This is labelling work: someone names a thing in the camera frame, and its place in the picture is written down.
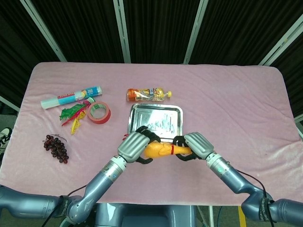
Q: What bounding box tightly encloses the dark plastic grape bunch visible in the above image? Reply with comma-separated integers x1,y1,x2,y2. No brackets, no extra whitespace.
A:
42,133,70,164

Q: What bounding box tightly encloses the yellow rubber chicken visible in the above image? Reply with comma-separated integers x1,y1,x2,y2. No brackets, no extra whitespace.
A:
122,133,192,159

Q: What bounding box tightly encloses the black pleated curtain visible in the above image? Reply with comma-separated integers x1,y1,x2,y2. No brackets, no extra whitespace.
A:
0,0,303,119

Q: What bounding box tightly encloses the pink plush tablecloth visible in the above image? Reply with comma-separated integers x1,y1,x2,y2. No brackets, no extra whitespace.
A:
0,61,303,206

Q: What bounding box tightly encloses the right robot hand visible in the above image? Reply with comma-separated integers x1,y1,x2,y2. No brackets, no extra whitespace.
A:
172,131,215,162

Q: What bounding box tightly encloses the black velcro cable strap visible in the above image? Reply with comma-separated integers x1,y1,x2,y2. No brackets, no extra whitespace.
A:
60,195,70,218
261,198,271,222

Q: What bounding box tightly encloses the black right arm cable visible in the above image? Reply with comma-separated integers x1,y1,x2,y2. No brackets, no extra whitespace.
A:
235,169,279,223

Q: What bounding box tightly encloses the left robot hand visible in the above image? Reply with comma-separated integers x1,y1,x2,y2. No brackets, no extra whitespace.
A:
117,125,163,165

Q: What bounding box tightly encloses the stainless steel rectangular tray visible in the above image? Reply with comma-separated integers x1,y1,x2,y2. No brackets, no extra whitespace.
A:
127,103,184,142

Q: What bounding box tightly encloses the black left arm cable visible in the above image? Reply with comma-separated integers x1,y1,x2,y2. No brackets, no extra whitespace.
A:
42,185,88,227

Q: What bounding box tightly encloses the grey-blue robot torso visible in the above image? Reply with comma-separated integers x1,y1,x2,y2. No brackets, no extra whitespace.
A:
59,202,198,227

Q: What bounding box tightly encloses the red tape roll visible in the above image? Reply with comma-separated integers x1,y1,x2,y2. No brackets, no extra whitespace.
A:
87,101,112,125

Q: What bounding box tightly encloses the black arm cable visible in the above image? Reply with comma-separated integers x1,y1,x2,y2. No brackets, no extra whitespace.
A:
42,185,88,227
235,169,279,223

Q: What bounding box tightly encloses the orange juice plastic bottle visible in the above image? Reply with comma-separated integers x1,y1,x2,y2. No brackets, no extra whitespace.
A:
126,87,173,103

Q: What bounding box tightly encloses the white and green sneaker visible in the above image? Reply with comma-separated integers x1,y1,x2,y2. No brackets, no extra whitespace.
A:
0,127,13,157

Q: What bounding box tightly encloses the colourful feather shuttlecock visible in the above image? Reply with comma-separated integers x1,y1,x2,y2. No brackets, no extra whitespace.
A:
59,99,95,136

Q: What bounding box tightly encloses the white plastic bag roll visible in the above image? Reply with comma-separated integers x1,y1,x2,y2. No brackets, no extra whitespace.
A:
40,86,103,111

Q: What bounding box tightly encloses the white metal frame post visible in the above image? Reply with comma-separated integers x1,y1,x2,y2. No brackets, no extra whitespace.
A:
183,0,209,64
258,17,303,66
19,0,67,62
113,0,132,63

